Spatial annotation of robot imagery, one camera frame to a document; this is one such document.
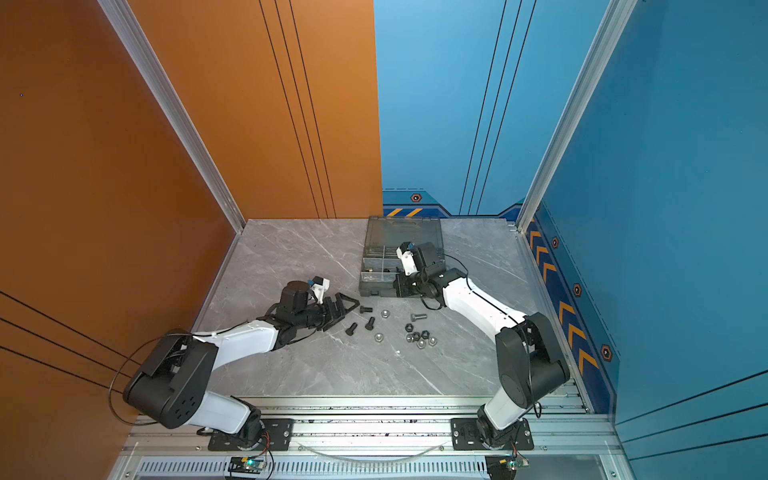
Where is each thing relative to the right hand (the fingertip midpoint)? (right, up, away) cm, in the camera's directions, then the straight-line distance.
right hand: (393, 283), depth 88 cm
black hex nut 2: (+10, -16, +2) cm, 19 cm away
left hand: (-12, -7, -1) cm, 14 cm away
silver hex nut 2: (+8, -18, +1) cm, 20 cm away
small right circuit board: (+26, -42, -17) cm, 53 cm away
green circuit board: (-35, -42, -17) cm, 57 cm away
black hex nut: (+5, -14, +4) cm, 15 cm away
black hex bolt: (-7, -13, +4) cm, 15 cm away
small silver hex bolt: (+8, -11, +6) cm, 15 cm away
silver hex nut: (-3, -10, +6) cm, 12 cm away
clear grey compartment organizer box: (-4, +7, +15) cm, 17 cm away
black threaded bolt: (-13, -15, +3) cm, 20 cm away
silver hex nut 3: (+12, -18, +1) cm, 21 cm away
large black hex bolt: (-9, -9, +7) cm, 14 cm away
